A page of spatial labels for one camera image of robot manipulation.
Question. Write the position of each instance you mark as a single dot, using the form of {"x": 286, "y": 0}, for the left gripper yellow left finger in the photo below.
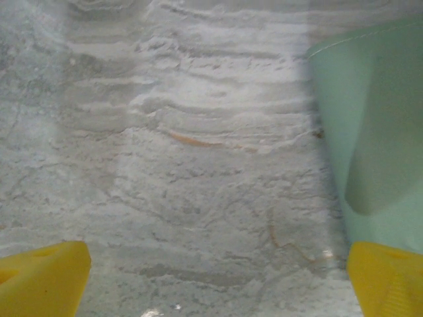
{"x": 39, "y": 282}

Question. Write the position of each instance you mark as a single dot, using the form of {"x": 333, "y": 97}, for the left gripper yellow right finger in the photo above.
{"x": 390, "y": 284}

